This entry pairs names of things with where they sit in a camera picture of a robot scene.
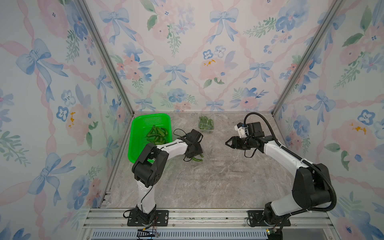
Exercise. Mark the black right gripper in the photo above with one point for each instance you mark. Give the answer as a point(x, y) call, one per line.
point(235, 144)

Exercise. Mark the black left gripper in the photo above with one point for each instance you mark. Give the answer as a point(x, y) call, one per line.
point(199, 151)

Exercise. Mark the clear pepper container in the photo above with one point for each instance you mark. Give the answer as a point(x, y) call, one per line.
point(197, 158)
point(206, 123)

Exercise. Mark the green plastic basket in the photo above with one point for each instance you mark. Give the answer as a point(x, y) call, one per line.
point(140, 127)

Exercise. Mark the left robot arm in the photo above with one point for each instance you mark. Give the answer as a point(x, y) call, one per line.
point(150, 166)

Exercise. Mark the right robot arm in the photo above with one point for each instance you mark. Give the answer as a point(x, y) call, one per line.
point(312, 188)

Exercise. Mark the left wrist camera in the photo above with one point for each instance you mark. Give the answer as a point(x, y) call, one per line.
point(195, 136)

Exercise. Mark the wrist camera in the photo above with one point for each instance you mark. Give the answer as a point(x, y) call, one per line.
point(195, 136)
point(253, 130)

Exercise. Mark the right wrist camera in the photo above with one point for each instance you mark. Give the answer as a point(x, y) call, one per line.
point(253, 130)

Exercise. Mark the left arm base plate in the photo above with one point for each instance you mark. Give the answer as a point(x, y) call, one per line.
point(137, 218)

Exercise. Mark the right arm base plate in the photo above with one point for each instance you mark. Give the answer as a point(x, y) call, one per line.
point(258, 218)

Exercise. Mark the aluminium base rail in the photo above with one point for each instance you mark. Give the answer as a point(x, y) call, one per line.
point(205, 224)

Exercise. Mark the aluminium corner post right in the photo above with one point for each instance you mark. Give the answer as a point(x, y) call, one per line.
point(329, 17)

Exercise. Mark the aluminium corner post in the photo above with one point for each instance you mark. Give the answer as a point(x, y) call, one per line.
point(90, 23)
point(329, 17)

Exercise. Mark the aluminium corner post left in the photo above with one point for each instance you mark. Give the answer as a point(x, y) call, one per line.
point(90, 23)

